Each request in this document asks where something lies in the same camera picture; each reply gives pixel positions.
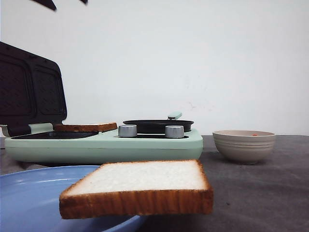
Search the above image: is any right silver control knob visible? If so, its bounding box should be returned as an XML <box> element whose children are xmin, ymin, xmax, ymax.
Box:
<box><xmin>165</xmin><ymin>125</ymin><xmax>184</xmax><ymax>139</ymax></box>

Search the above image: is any silver control knob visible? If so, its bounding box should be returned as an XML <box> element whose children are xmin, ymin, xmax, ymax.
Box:
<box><xmin>165</xmin><ymin>125</ymin><xmax>184</xmax><ymax>139</ymax></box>
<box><xmin>118</xmin><ymin>125</ymin><xmax>137</xmax><ymax>138</ymax></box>

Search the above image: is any blue plastic plate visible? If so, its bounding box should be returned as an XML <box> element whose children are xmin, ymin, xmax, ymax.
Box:
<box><xmin>0</xmin><ymin>165</ymin><xmax>147</xmax><ymax>232</ymax></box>

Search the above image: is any white bread slice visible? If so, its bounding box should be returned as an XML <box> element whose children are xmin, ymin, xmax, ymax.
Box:
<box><xmin>53</xmin><ymin>122</ymin><xmax>118</xmax><ymax>132</ymax></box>
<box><xmin>59</xmin><ymin>159</ymin><xmax>214</xmax><ymax>219</ymax></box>

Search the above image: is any beige ribbed ceramic bowl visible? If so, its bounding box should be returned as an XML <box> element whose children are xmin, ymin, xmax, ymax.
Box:
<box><xmin>212</xmin><ymin>130</ymin><xmax>276</xmax><ymax>164</ymax></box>

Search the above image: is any mint green breakfast maker base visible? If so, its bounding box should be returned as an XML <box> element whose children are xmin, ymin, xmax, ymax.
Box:
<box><xmin>4</xmin><ymin>123</ymin><xmax>203</xmax><ymax>164</ymax></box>

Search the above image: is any small black frying pan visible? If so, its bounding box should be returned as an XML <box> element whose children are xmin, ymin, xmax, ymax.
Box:
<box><xmin>123</xmin><ymin>111</ymin><xmax>194</xmax><ymax>134</ymax></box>

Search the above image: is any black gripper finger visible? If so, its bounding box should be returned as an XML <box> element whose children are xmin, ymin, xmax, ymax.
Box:
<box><xmin>33</xmin><ymin>0</ymin><xmax>57</xmax><ymax>11</ymax></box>
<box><xmin>80</xmin><ymin>0</ymin><xmax>88</xmax><ymax>5</ymax></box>

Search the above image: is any left silver control knob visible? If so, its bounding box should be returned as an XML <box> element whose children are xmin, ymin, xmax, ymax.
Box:
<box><xmin>118</xmin><ymin>125</ymin><xmax>137</xmax><ymax>138</ymax></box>

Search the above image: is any breakfast maker hinged lid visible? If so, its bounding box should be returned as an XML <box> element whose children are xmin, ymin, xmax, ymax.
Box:
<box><xmin>0</xmin><ymin>43</ymin><xmax>67</xmax><ymax>137</ymax></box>

